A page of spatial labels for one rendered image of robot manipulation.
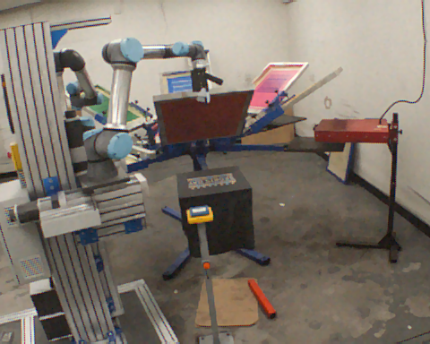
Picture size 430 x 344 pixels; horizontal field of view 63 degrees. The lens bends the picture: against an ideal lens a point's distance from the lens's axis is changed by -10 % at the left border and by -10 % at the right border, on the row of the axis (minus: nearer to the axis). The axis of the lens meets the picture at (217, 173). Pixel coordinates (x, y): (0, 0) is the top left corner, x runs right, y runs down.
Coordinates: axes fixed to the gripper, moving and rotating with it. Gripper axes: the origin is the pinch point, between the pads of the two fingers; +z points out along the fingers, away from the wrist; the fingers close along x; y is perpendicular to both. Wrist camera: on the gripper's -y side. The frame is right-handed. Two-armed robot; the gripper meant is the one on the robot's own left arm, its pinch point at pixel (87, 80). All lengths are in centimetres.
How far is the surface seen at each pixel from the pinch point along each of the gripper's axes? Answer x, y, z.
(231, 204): 104, 68, -56
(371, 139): 209, 35, -4
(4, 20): -277, -80, 367
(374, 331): 200, 142, -91
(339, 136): 186, 36, 6
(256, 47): 165, -28, 420
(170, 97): 66, 5, -55
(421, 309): 240, 136, -79
